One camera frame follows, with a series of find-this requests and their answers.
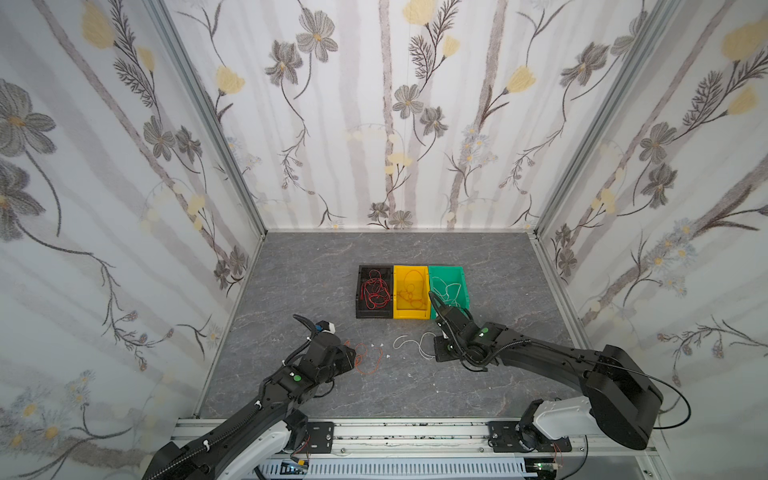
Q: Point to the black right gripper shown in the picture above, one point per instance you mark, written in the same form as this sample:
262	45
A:
452	321

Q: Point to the green storage bin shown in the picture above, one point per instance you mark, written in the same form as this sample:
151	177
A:
449	284

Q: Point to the black storage bin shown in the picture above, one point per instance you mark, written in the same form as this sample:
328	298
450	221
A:
374	292

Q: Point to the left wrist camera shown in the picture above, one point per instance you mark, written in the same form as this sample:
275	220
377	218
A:
325	327

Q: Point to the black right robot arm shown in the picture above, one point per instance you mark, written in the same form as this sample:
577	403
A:
616	398

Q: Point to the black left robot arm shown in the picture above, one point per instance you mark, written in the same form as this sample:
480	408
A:
267	424

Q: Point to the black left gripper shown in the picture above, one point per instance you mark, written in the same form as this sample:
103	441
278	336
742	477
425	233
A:
321	339

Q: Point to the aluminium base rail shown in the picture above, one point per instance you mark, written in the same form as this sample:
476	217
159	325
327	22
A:
577	457

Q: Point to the white perforated cable duct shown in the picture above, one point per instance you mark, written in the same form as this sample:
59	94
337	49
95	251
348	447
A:
403	468

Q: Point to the yellow storage bin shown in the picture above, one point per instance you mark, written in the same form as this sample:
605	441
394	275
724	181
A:
411	289

